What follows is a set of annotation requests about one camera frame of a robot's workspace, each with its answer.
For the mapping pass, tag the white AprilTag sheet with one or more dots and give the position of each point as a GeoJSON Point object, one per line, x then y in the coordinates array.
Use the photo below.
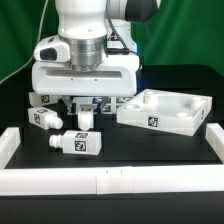
{"type": "Point", "coordinates": [110, 106]}

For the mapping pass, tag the white U-shaped fence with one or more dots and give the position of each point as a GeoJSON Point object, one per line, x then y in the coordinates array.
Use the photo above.
{"type": "Point", "coordinates": [106, 180]}

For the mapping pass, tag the white square tabletop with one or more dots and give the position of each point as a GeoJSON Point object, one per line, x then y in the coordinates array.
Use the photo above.
{"type": "Point", "coordinates": [171, 112]}

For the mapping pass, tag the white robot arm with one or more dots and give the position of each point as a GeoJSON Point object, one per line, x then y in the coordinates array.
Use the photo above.
{"type": "Point", "coordinates": [79, 61]}

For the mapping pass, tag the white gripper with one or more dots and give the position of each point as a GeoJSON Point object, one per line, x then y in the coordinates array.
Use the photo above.
{"type": "Point", "coordinates": [116, 76]}

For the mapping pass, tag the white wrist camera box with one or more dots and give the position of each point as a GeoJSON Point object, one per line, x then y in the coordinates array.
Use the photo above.
{"type": "Point", "coordinates": [52, 49]}

